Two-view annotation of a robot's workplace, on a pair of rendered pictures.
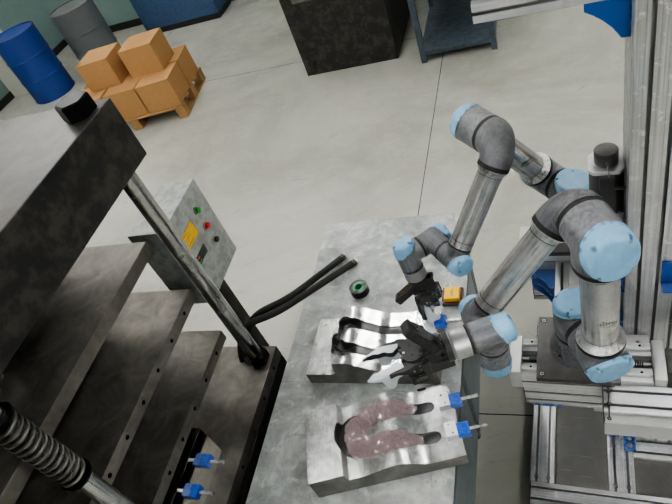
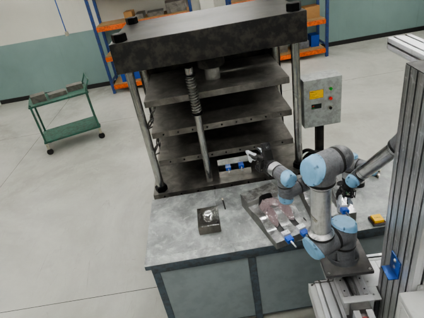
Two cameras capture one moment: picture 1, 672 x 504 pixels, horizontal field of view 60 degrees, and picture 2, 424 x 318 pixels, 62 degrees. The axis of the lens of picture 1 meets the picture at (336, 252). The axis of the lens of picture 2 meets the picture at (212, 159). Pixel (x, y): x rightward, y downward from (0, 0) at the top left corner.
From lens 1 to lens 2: 1.36 m
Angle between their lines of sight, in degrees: 50
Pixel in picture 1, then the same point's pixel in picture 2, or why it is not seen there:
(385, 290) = (365, 193)
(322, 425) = (267, 189)
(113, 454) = (213, 123)
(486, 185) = (383, 151)
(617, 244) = (310, 164)
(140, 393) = (238, 118)
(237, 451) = (252, 176)
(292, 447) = not seen: hidden behind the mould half
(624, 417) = (315, 291)
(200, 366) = (272, 139)
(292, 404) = not seen: hidden behind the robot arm
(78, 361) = (228, 88)
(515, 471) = not seen: outside the picture
